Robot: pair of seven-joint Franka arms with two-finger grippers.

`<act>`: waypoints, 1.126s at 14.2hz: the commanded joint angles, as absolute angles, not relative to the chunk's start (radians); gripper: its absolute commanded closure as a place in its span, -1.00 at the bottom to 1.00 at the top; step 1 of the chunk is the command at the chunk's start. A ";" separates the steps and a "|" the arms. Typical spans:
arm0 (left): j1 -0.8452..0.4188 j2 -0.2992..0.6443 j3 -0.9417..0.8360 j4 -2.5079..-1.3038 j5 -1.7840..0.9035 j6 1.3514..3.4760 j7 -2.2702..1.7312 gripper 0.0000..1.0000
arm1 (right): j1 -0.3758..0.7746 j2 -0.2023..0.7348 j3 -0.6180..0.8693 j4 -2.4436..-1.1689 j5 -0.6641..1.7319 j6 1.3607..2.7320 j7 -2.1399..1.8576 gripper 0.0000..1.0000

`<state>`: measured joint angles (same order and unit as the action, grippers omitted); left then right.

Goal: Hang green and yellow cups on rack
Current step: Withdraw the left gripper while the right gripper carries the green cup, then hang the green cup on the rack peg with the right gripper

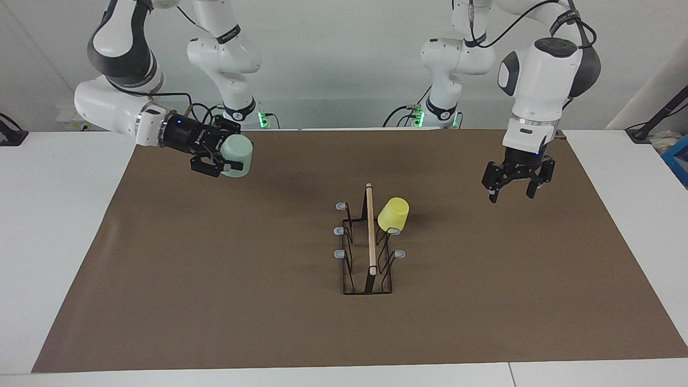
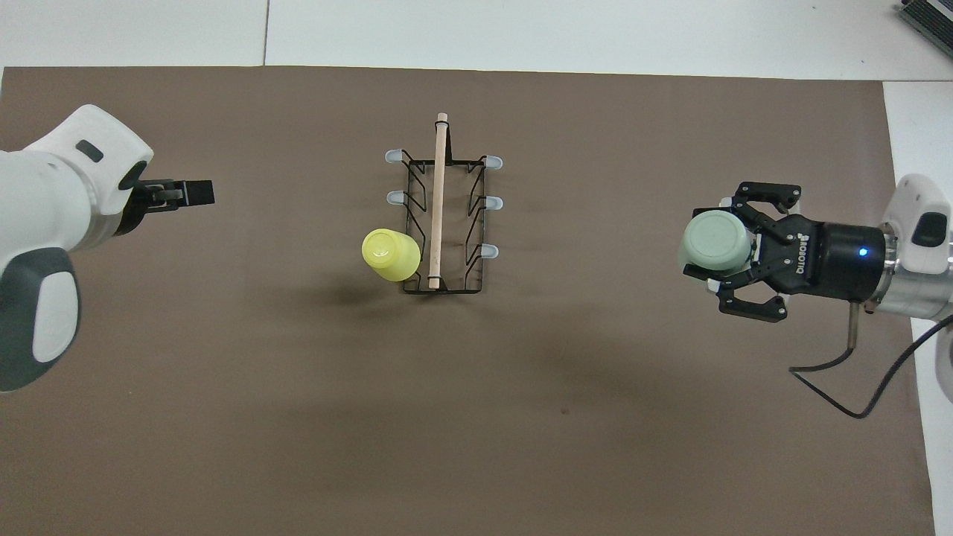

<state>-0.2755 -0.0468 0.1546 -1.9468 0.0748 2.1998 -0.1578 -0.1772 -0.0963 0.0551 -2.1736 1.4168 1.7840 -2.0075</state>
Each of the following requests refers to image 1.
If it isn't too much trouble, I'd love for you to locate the black table clamp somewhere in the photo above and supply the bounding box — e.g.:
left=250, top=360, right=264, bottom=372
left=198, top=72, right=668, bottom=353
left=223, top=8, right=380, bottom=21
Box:
left=0, top=113, right=28, bottom=147

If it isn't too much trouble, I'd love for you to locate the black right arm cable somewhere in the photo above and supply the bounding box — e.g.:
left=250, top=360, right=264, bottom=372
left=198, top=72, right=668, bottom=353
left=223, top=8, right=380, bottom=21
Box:
left=110, top=81, right=226, bottom=125

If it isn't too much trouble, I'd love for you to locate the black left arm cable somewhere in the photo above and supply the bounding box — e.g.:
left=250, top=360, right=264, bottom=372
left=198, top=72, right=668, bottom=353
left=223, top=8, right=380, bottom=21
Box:
left=469, top=0, right=598, bottom=50

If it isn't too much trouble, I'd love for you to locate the black stand with base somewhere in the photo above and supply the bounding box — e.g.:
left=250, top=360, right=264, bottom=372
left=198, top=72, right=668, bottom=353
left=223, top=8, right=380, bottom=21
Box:
left=626, top=86, right=688, bottom=144

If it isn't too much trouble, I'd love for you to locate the white wall socket box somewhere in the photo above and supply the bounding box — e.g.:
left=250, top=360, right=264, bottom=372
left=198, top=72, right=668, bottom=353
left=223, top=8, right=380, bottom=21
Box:
left=56, top=105, right=82, bottom=131

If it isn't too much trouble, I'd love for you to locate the black base cable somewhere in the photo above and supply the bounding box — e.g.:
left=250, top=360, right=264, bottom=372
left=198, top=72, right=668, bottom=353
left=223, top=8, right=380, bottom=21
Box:
left=383, top=85, right=433, bottom=128
left=200, top=105, right=225, bottom=131

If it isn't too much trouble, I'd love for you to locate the blue box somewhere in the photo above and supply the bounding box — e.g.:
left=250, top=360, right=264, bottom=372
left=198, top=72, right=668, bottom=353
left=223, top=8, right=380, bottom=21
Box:
left=662, top=134, right=688, bottom=189

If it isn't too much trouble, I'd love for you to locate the black wire cup rack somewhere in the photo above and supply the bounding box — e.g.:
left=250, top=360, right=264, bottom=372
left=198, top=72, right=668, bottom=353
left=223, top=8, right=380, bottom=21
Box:
left=334, top=183, right=406, bottom=296

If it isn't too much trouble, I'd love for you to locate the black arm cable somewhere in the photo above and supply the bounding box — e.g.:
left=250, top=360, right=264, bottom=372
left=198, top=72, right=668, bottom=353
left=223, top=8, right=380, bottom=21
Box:
left=469, top=0, right=598, bottom=50
left=110, top=81, right=226, bottom=125

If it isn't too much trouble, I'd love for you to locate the brown table mat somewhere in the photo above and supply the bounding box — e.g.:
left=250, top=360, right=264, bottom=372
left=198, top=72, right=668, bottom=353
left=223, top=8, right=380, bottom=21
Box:
left=31, top=129, right=688, bottom=374

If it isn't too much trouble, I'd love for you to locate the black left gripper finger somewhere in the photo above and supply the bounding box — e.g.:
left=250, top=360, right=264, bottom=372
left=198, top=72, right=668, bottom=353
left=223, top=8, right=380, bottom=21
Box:
left=525, top=157, right=556, bottom=200
left=482, top=160, right=511, bottom=204

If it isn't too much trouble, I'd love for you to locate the pale green plastic cup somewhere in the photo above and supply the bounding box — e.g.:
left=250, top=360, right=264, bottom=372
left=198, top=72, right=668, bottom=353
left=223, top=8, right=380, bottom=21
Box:
left=220, top=134, right=254, bottom=178

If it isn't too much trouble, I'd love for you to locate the crumpled clear plastic bag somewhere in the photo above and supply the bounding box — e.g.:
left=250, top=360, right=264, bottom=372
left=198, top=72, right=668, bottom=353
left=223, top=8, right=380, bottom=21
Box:
left=649, top=131, right=682, bottom=155

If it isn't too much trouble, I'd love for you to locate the yellow plastic cup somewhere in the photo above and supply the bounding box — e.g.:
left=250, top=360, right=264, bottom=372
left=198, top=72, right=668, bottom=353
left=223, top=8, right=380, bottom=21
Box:
left=377, top=197, right=410, bottom=235

